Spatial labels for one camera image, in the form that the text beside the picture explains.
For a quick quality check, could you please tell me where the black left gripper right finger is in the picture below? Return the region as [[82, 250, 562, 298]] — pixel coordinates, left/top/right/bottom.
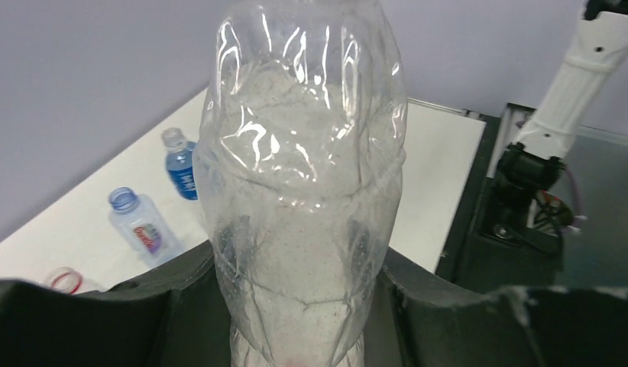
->
[[364, 249, 628, 366]]

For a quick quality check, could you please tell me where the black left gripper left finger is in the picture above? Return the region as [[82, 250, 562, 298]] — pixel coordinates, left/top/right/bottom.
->
[[0, 242, 231, 366]]

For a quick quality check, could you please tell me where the clear bottle white cap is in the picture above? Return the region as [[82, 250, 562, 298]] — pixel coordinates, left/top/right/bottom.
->
[[108, 187, 183, 268]]

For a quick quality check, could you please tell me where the red label clear bottle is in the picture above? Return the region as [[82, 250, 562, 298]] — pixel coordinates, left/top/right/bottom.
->
[[44, 267, 105, 295]]

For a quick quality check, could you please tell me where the blue label clear bottle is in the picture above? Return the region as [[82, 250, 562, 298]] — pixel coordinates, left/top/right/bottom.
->
[[161, 128, 198, 200]]

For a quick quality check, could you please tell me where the clear unlabelled bottle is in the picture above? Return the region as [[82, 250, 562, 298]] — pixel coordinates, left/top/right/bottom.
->
[[193, 1, 408, 366]]

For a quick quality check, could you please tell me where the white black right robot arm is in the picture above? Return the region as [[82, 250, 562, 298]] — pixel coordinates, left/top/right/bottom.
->
[[493, 1, 628, 209]]

